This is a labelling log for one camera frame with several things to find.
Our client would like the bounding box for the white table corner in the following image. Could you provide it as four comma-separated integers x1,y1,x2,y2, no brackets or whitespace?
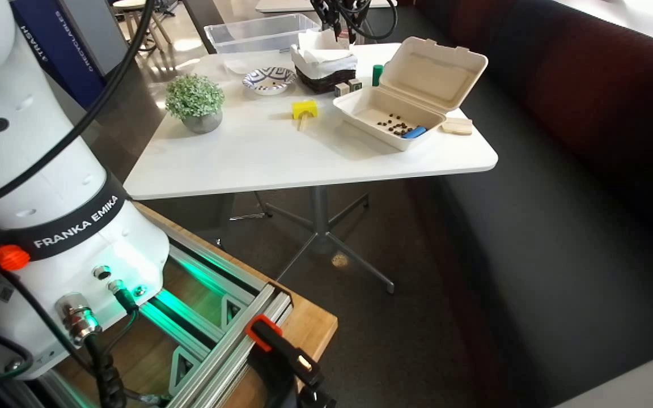
553,350,653,408

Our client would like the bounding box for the blue patterned white bowl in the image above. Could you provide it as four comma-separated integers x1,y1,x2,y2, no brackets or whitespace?
242,67,298,96

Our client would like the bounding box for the small potted green plant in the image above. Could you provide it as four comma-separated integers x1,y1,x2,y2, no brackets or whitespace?
165,74,226,135

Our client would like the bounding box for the wooden stool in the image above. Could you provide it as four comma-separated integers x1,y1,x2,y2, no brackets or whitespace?
112,0,172,53

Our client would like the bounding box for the heap of dark beans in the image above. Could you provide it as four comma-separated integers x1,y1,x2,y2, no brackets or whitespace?
376,114,412,137

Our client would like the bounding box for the clear plastic bin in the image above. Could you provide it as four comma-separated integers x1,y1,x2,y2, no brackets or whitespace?
204,14,322,55

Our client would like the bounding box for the black and orange clamp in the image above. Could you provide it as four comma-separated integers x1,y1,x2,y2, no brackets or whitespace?
245,314,338,408

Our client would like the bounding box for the dark basket with white napkins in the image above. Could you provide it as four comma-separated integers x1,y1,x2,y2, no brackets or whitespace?
291,28,359,94

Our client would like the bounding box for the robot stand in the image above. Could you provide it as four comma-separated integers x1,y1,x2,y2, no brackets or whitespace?
0,202,339,408

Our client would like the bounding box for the yellow block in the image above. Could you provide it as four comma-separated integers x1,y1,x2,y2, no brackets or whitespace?
291,100,319,120

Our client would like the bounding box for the dark red bench seat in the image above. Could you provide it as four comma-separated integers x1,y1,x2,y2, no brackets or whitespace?
412,0,653,408

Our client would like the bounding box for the blue trash bin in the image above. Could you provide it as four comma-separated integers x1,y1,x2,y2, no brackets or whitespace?
9,0,130,109

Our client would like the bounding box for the beige flat wooden block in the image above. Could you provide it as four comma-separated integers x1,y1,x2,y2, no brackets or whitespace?
441,117,473,135

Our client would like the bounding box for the beige clamshell takeout box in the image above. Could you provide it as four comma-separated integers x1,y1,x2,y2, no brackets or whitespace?
333,37,489,152

